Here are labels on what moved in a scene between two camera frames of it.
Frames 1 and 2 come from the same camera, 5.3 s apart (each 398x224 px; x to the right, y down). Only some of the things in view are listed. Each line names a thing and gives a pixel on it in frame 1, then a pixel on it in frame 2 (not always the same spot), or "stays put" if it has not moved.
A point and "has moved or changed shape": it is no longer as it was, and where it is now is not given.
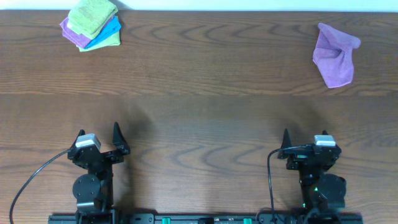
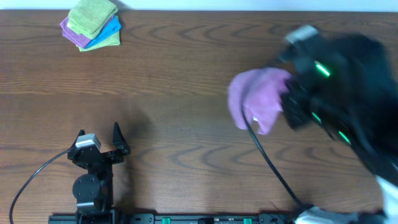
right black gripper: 298,157 -> 293,114
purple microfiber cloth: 333,56 has moved or changed shape
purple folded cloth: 79,39 stays put
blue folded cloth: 112,27 stays put
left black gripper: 101,156 stays put
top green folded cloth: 89,17 stays put
